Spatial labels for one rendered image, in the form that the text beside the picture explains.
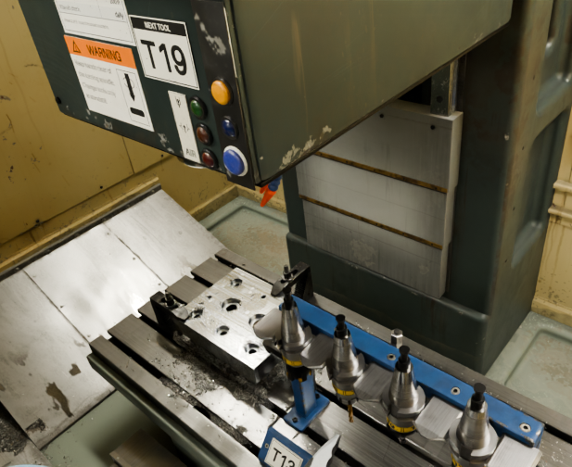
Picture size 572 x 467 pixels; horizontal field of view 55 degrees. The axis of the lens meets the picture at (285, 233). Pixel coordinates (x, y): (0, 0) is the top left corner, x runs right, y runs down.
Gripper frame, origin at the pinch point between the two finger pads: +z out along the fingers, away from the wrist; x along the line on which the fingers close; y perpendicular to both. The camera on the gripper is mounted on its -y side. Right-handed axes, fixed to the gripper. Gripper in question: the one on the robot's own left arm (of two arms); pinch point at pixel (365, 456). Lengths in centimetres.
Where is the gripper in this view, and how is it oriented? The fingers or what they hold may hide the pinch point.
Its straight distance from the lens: 85.3
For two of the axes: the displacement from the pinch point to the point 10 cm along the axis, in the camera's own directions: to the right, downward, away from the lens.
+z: 6.6, -5.3, 5.4
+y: 1.4, 7.9, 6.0
